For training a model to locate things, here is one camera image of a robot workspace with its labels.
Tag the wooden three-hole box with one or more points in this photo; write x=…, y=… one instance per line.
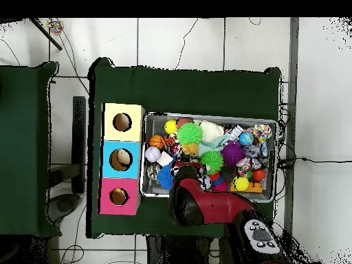
x=132, y=170

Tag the black slanted rod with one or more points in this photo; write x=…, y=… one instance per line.
x=45, y=33

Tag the dark green tablecloth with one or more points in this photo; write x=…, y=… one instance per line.
x=192, y=90

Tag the black upright panel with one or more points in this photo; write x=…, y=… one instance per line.
x=79, y=143

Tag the green spiky rubber ball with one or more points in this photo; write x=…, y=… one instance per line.
x=211, y=162
x=189, y=133

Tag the black and white soccer ball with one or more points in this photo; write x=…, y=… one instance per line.
x=205, y=183

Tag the small colourful toy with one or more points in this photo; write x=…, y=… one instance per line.
x=55, y=26

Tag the white baseball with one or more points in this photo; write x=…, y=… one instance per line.
x=152, y=154

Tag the blue spiky rubber ball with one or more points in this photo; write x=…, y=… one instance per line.
x=165, y=177

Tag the yellow smooth ball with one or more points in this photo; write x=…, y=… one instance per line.
x=170, y=127

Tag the green cloth side table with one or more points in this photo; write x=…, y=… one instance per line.
x=24, y=123

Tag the orange basketball toy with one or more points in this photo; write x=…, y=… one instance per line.
x=156, y=142

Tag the purple knobbly ball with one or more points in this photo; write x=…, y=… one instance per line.
x=232, y=154

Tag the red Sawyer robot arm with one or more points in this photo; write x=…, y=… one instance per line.
x=214, y=206

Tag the silver mesh bin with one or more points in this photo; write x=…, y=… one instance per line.
x=156, y=125

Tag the small plush monkey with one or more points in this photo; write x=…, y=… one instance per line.
x=189, y=148

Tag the brown football toy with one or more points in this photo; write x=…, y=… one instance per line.
x=183, y=121

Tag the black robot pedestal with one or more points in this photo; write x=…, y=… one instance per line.
x=165, y=250

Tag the cream knitted cloth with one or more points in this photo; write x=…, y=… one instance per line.
x=211, y=131

